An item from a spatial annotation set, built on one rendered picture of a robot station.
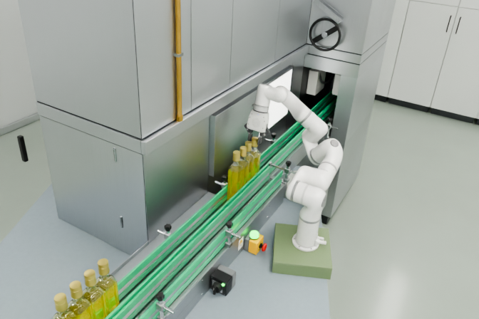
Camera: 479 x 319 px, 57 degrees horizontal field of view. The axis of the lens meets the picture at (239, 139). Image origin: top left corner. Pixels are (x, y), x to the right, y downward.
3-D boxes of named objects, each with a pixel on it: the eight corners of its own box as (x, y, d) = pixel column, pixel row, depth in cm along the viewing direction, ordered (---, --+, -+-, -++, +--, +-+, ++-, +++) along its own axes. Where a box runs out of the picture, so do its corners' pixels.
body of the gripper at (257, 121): (249, 106, 218) (244, 128, 221) (266, 112, 213) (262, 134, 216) (255, 105, 224) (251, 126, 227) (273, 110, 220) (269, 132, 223)
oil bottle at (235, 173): (232, 195, 226) (234, 159, 216) (241, 199, 224) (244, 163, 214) (226, 201, 222) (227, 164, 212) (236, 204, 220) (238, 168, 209)
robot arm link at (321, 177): (337, 164, 201) (304, 154, 207) (318, 200, 185) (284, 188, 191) (335, 179, 207) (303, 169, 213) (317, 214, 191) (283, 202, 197)
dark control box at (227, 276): (219, 277, 194) (220, 263, 190) (235, 285, 191) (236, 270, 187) (209, 290, 188) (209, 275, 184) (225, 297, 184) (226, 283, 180)
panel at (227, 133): (284, 113, 293) (289, 65, 276) (288, 114, 292) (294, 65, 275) (208, 175, 224) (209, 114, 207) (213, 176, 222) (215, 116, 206)
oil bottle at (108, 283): (110, 311, 160) (102, 253, 147) (122, 318, 158) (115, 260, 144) (98, 322, 156) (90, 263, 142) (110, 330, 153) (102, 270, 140)
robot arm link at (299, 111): (300, 125, 214) (267, 97, 213) (300, 120, 226) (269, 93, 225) (311, 112, 211) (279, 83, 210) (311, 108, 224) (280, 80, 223)
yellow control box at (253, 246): (250, 241, 215) (251, 230, 212) (264, 248, 212) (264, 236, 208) (243, 250, 210) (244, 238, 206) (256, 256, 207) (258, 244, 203)
